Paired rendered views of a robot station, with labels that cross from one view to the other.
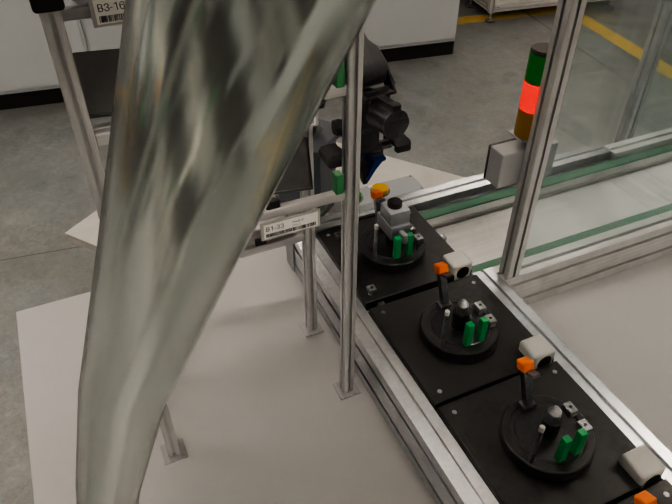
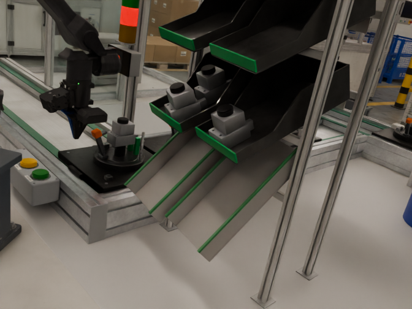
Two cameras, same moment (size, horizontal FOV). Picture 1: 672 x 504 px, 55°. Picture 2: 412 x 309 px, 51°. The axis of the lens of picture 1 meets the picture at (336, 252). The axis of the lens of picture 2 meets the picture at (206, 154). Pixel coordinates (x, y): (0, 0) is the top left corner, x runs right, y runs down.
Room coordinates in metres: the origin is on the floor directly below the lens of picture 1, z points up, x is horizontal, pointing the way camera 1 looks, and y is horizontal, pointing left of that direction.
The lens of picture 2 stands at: (1.23, 0.97, 1.47)
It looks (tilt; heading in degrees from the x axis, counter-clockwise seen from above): 22 degrees down; 247
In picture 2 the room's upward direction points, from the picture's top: 10 degrees clockwise
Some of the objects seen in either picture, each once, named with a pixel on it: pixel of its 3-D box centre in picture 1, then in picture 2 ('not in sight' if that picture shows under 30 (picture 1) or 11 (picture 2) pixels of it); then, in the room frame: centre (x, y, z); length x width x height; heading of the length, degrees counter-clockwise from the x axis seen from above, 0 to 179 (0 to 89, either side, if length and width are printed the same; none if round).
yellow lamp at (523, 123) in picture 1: (530, 121); (127, 33); (1.00, -0.34, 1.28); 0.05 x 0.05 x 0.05
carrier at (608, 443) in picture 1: (551, 423); not in sight; (0.57, -0.32, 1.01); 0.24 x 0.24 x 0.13; 24
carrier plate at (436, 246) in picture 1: (391, 253); (118, 164); (1.03, -0.12, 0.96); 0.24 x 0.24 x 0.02; 24
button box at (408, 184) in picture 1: (379, 201); (28, 175); (1.26, -0.10, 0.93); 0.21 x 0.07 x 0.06; 114
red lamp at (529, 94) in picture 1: (536, 94); (129, 16); (1.00, -0.34, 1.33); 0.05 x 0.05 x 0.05
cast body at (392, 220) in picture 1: (396, 218); (125, 130); (1.02, -0.12, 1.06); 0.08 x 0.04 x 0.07; 24
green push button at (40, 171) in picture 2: not in sight; (40, 175); (1.23, -0.04, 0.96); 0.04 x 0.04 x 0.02
